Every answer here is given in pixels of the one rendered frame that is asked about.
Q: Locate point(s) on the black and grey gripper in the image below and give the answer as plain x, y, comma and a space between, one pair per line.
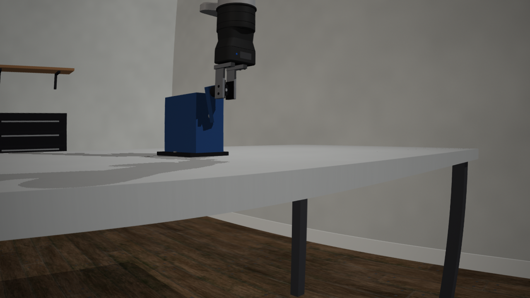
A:
234, 50

